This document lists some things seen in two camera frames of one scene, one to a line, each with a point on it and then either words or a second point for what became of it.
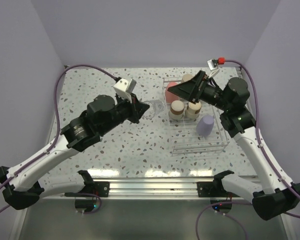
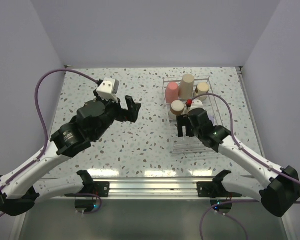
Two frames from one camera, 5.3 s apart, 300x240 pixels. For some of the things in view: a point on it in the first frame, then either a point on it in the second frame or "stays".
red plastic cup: x=170 y=97 stays
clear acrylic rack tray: x=193 y=127 stays
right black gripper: x=190 y=89 → x=183 y=120
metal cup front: x=176 y=110 stays
